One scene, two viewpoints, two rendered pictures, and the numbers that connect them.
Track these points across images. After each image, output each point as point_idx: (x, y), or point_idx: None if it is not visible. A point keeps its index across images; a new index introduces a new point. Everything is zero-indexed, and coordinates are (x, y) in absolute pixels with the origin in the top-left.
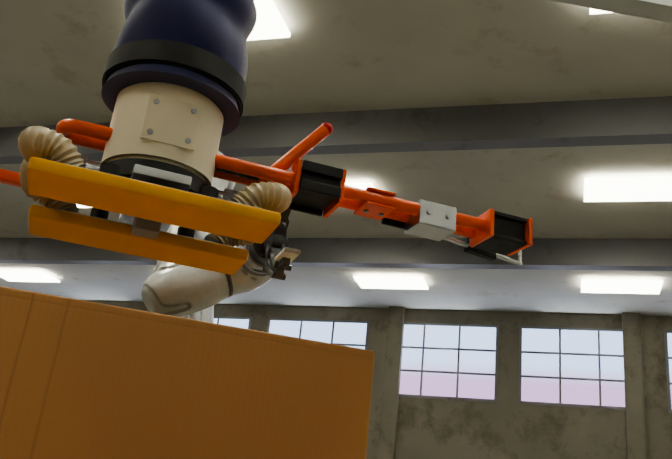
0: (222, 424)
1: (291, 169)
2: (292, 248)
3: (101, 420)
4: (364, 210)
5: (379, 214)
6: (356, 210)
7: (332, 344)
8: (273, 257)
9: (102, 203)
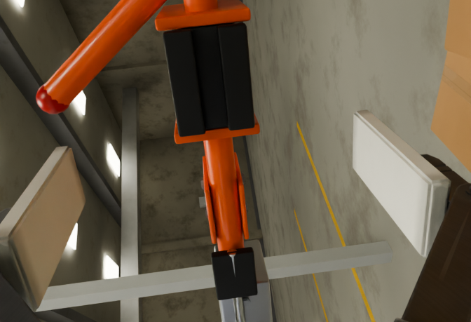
0: None
1: (168, 9)
2: (354, 138)
3: None
4: (242, 172)
5: (246, 203)
6: (238, 176)
7: None
8: (448, 233)
9: None
